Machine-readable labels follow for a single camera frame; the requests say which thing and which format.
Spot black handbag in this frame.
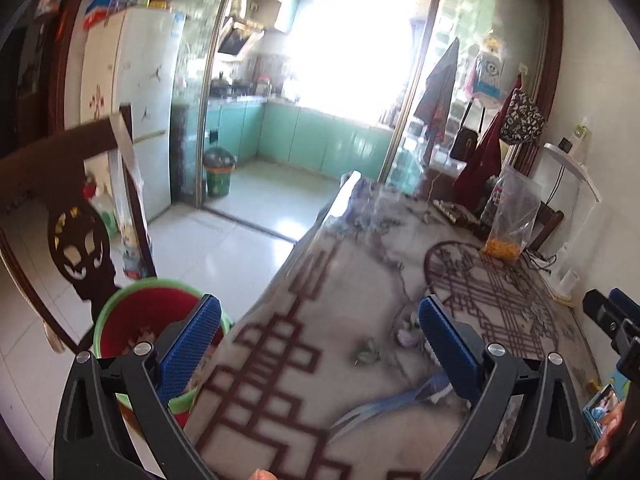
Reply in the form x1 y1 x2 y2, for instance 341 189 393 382
448 99 484 162

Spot dark red hanging cloth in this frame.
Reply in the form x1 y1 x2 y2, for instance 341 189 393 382
452 92 516 206

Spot white blue smiley bag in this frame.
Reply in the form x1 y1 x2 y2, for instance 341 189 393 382
469 50 506 99

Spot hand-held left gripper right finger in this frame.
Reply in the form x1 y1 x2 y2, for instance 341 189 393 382
417 295 588 480

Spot blue label bottle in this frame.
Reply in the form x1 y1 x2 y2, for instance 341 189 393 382
122 224 146 281

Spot white refrigerator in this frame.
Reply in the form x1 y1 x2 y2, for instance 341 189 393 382
80 7 186 224

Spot phone showing video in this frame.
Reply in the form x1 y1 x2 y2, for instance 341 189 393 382
589 384 624 436

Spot white cup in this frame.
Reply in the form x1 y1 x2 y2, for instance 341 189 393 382
557 269 581 299

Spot red bucket green rim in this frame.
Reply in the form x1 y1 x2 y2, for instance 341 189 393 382
93 279 234 429

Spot carved dark wooden chair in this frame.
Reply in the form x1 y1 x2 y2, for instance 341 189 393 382
0 102 156 356

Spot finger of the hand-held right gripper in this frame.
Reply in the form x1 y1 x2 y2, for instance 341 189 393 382
608 287 640 319
582 288 626 336

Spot plain wooden chair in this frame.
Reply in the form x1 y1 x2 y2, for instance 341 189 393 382
527 202 565 254

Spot teal kitchen base cabinets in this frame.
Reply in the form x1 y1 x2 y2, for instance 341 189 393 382
205 100 396 181

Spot plastic bottle pink label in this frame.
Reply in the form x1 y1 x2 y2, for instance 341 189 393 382
482 174 506 221

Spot green kitchen trash bin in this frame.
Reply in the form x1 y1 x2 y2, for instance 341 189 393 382
202 146 237 199

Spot frosted glass sliding door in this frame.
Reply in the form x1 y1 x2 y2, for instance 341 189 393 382
380 0 561 201
170 0 246 211

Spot range hood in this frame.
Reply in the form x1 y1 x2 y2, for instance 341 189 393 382
217 15 266 59

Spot blue red hanging towel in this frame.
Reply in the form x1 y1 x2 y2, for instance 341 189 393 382
413 37 461 146

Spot blue red carton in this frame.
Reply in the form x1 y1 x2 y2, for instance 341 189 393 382
82 0 119 31

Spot dark snack packet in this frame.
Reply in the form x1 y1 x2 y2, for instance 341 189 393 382
432 198 484 229

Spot white desk lamp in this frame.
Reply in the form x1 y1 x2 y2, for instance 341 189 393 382
542 142 601 301

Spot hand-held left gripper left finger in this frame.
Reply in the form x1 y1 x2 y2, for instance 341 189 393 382
52 294 223 480

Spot black white patterned bag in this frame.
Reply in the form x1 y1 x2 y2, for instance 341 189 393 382
499 88 546 146

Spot black power cable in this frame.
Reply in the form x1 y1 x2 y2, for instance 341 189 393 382
547 167 566 206

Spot white green wall device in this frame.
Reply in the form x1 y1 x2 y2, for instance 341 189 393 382
572 117 591 154

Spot teal wall cabinet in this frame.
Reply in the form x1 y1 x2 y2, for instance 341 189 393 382
272 0 301 34

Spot person's right hand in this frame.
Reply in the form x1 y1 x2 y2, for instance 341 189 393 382
589 402 629 466

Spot zip bag with orange snacks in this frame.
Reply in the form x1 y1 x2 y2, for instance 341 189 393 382
482 164 544 261

